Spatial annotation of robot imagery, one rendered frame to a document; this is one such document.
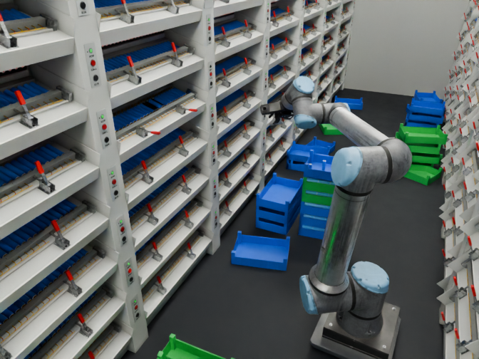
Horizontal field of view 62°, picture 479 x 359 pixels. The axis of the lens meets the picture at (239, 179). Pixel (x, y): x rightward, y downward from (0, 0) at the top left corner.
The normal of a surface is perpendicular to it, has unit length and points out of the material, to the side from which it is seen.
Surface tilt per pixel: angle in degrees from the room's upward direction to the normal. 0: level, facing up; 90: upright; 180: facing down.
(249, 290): 0
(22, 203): 18
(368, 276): 7
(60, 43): 108
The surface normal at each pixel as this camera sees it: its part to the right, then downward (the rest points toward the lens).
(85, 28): 0.91, 0.20
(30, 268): 0.28, -0.77
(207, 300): 0.00, -0.87
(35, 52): 0.87, 0.46
